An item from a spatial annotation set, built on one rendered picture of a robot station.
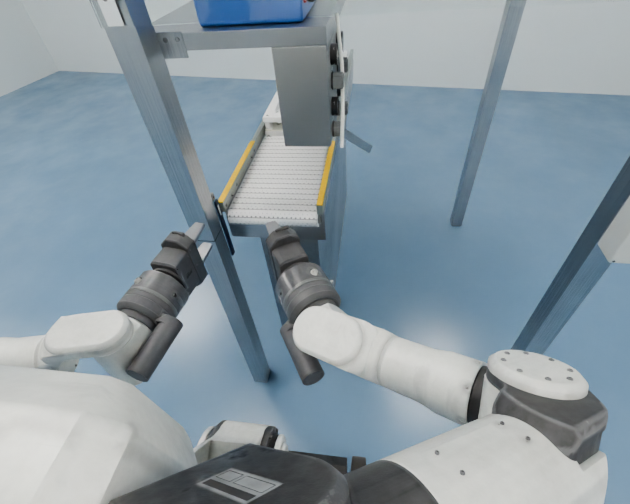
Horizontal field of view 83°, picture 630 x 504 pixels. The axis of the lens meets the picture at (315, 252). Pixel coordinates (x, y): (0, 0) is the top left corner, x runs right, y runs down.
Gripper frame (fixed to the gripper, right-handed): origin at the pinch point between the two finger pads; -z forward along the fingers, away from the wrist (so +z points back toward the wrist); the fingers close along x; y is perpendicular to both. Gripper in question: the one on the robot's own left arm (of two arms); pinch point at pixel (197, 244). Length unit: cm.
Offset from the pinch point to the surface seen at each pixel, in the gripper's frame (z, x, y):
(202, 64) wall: -373, 87, -235
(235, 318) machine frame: -17, 54, -13
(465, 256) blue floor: -115, 102, 72
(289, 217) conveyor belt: -28.5, 14.8, 7.4
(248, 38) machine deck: -26.0, -28.8, 5.6
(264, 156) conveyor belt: -56, 14, -11
